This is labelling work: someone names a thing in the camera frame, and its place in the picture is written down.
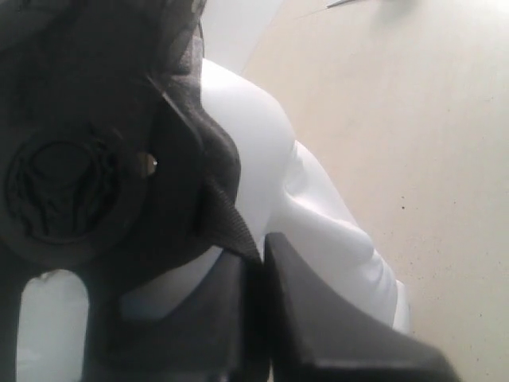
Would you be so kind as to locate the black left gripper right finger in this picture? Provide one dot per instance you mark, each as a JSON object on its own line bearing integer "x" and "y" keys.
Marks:
{"x": 316, "y": 335}

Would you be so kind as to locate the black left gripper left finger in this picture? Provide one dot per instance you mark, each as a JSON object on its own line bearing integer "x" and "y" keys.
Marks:
{"x": 214, "y": 334}

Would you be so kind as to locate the black helmet with tinted visor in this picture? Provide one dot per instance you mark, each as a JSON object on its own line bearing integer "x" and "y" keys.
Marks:
{"x": 110, "y": 167}

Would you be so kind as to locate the white mannequin head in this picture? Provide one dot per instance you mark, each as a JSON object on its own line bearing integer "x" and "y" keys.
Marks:
{"x": 283, "y": 188}

